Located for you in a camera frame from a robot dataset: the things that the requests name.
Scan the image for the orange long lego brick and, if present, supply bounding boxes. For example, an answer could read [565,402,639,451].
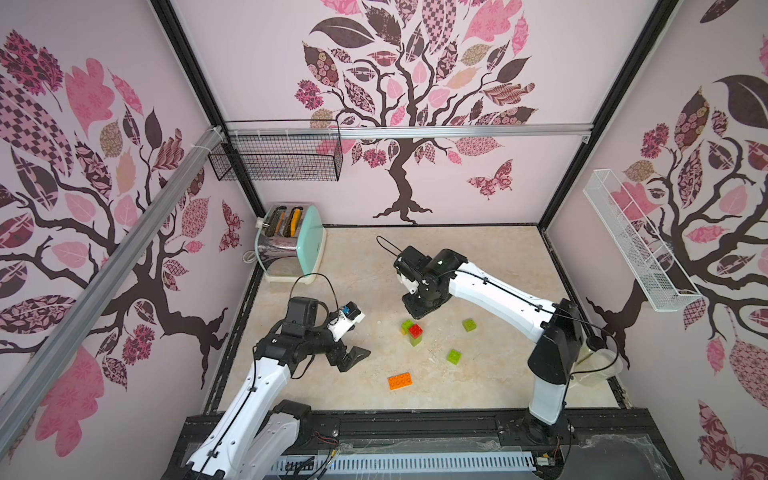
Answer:
[387,372,413,391]

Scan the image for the white wire shelf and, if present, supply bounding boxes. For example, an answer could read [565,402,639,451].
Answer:
[583,169,703,312]

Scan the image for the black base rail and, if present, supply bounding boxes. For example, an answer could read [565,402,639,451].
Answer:
[164,407,682,480]

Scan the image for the clear plastic measuring cup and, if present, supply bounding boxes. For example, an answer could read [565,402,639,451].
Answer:
[571,337,624,387]

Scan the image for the black wire basket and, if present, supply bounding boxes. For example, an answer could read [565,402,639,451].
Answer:
[208,119,343,182]

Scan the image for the white slotted cable duct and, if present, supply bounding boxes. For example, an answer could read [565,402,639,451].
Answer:
[268,451,537,478]

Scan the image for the mint green toaster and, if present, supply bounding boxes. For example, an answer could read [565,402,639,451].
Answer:
[255,203,327,284]

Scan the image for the aluminium frame bar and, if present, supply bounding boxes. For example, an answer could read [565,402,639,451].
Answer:
[1,126,224,455]
[228,122,593,140]

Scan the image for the aluminium frame bar back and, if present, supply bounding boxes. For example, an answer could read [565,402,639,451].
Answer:
[228,122,593,140]

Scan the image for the long green lego brick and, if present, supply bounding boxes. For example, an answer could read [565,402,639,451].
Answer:
[400,320,415,335]

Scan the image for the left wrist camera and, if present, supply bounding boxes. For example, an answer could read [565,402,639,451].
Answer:
[327,301,365,341]

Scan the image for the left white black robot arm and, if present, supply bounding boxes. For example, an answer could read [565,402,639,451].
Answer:
[184,297,370,479]

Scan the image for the aluminium frame bar left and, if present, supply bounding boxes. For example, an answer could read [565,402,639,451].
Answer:
[1,126,224,455]

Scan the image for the red lego brick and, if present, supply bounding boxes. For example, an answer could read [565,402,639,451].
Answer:
[408,324,423,340]

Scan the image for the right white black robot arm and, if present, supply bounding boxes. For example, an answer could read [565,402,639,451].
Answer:
[394,246,588,428]

